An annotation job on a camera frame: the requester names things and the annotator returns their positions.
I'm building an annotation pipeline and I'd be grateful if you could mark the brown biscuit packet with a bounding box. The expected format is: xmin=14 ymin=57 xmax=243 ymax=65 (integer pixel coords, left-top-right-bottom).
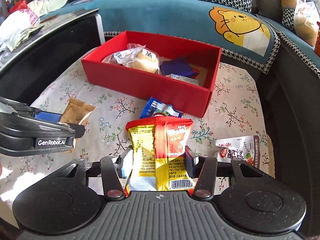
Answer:
xmin=59 ymin=97 xmax=96 ymax=153

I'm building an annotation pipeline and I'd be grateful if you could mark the red yellow snack packet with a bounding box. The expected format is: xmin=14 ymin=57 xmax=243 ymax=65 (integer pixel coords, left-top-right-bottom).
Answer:
xmin=126 ymin=116 xmax=195 ymax=192

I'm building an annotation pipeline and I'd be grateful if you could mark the white red jujube snack pouch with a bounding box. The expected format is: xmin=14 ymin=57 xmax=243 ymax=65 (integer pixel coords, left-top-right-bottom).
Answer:
xmin=214 ymin=135 xmax=260 ymax=168

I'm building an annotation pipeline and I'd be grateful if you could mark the blue white snack packet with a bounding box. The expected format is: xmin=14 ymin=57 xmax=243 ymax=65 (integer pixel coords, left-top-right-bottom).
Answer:
xmin=140 ymin=97 xmax=182 ymax=119

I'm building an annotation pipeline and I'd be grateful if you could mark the dark blue foil packet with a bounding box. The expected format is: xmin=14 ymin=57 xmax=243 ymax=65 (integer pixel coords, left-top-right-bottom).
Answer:
xmin=160 ymin=58 xmax=199 ymax=78

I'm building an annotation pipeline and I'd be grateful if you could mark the round pastry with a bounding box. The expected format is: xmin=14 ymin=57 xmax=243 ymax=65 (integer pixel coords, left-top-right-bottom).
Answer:
xmin=122 ymin=43 xmax=171 ymax=74

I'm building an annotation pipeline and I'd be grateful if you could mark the white Kaprons wafer packet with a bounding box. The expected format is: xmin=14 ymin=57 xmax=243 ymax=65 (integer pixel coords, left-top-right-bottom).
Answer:
xmin=166 ymin=74 xmax=201 ymax=86

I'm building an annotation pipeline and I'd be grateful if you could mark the red green snack packet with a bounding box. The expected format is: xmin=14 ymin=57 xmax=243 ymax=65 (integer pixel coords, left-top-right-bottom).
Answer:
xmin=102 ymin=49 xmax=137 ymax=66

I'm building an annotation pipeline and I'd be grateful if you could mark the black glass coffee table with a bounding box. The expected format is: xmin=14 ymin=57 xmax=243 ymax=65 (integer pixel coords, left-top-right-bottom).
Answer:
xmin=1 ymin=9 xmax=105 ymax=105

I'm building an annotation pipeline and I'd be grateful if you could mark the red cardboard box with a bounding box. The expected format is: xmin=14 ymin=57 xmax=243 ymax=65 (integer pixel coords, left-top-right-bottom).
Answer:
xmin=81 ymin=31 xmax=222 ymax=118

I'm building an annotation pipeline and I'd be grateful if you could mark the opened foil wrapper on table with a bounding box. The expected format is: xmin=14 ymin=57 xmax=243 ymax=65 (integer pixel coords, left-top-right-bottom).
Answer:
xmin=3 ymin=24 xmax=44 ymax=51

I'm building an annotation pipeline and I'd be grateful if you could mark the white red plastic bag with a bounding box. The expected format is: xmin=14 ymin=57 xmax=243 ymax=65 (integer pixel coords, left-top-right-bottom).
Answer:
xmin=1 ymin=0 xmax=40 ymax=50

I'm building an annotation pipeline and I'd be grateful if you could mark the blue lion sofa blanket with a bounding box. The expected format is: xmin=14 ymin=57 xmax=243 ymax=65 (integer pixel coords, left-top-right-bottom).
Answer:
xmin=41 ymin=0 xmax=280 ymax=74

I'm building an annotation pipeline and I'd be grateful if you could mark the orange plastic basket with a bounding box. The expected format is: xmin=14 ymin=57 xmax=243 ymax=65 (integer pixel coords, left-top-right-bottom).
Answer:
xmin=314 ymin=21 xmax=320 ymax=56

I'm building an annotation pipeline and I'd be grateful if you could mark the white plastic shopping bag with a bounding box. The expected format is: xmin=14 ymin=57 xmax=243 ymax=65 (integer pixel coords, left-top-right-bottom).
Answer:
xmin=293 ymin=0 xmax=319 ymax=47

